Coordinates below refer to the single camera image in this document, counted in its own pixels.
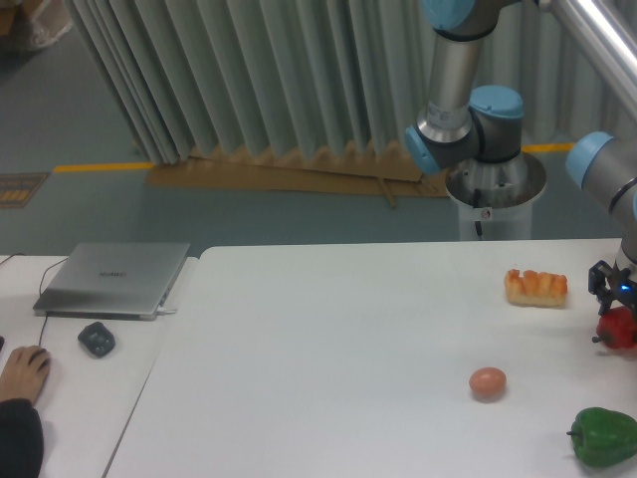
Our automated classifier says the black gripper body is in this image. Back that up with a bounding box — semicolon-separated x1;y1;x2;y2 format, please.
588;261;636;310

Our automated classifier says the red bell pepper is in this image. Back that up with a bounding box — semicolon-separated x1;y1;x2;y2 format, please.
591;306;636;350

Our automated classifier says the brown egg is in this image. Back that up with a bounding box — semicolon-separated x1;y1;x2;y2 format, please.
469;366;507;400

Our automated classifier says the brown cardboard sheet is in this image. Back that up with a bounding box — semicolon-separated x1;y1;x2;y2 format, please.
145;141;447;208

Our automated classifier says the black round controller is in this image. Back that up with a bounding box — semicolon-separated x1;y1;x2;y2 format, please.
78;322;116;359

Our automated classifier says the silver laptop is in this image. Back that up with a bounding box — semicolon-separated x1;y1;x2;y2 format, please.
33;242;190;320

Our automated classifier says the black sleeved forearm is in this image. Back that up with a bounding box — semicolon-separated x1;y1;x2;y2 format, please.
1;398;44;477

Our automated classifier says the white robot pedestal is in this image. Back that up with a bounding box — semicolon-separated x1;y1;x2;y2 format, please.
445;152;546;241

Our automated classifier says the black mouse cable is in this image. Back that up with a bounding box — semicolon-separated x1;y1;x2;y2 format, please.
0;252;71;350

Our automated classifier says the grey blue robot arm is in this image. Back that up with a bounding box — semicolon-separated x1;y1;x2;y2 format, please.
405;1;636;310

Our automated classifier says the green bell pepper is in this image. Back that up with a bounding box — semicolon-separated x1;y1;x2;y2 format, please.
567;407;636;468

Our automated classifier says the person's bare hand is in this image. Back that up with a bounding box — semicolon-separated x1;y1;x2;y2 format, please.
1;346;51;405

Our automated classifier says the pale green curtain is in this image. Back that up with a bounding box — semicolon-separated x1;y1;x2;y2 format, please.
59;0;637;168

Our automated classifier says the orange bread toy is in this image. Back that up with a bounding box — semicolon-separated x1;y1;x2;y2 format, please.
504;269;568;308

